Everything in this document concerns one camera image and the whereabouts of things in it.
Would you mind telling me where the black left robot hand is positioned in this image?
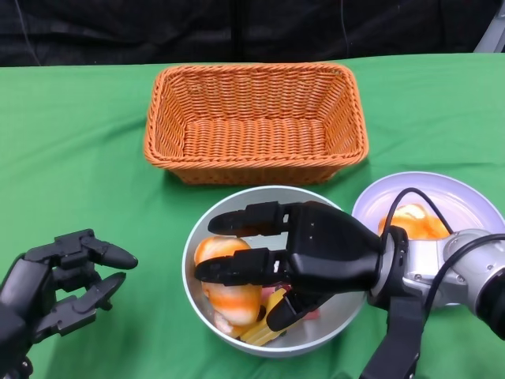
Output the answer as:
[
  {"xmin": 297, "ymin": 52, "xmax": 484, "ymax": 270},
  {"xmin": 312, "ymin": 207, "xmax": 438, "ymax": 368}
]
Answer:
[{"xmin": 0, "ymin": 227, "xmax": 139, "ymax": 379}]

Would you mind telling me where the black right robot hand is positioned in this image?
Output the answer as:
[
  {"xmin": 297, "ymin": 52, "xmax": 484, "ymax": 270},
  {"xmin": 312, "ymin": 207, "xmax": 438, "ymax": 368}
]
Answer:
[{"xmin": 195, "ymin": 201, "xmax": 386, "ymax": 332}]

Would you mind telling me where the pale green bowl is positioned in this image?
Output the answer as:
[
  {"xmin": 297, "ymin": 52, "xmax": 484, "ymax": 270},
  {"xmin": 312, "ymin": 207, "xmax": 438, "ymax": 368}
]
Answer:
[{"xmin": 181, "ymin": 186, "xmax": 366, "ymax": 358}]

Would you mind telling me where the orange striped bread roll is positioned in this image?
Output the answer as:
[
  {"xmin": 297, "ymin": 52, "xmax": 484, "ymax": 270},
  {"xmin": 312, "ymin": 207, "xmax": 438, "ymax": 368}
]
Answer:
[
  {"xmin": 377, "ymin": 204, "xmax": 451, "ymax": 241},
  {"xmin": 194, "ymin": 235, "xmax": 264, "ymax": 336}
]

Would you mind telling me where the yellow cake slice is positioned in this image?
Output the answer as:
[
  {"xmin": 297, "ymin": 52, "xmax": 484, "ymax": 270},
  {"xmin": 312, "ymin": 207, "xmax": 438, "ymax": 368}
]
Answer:
[{"xmin": 239, "ymin": 287, "xmax": 291, "ymax": 347}]

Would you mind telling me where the orange wicker basket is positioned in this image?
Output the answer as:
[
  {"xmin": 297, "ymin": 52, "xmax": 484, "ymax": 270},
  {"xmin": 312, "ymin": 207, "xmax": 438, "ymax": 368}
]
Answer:
[{"xmin": 142, "ymin": 62, "xmax": 370, "ymax": 186}]

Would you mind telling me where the lavender plate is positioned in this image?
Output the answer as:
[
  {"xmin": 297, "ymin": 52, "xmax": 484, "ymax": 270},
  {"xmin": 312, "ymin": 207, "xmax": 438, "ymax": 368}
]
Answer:
[{"xmin": 350, "ymin": 171, "xmax": 505, "ymax": 309}]

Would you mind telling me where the green tablecloth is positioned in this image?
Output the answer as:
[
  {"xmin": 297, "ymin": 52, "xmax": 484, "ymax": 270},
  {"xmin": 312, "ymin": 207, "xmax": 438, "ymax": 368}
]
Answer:
[{"xmin": 0, "ymin": 51, "xmax": 505, "ymax": 379}]

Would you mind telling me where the black backdrop cloth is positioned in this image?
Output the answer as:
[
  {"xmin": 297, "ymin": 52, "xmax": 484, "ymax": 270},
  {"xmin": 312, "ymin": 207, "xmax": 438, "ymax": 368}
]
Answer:
[{"xmin": 0, "ymin": 0, "xmax": 505, "ymax": 68}]

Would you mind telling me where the black right wrist camera bracket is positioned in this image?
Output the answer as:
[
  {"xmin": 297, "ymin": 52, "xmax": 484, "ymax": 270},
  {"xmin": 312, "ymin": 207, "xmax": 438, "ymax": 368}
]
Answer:
[{"xmin": 361, "ymin": 295, "xmax": 423, "ymax": 379}]

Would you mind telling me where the grey metal frame leg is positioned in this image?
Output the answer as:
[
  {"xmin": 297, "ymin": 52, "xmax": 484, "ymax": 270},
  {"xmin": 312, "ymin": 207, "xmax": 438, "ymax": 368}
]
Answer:
[{"xmin": 473, "ymin": 13, "xmax": 505, "ymax": 53}]

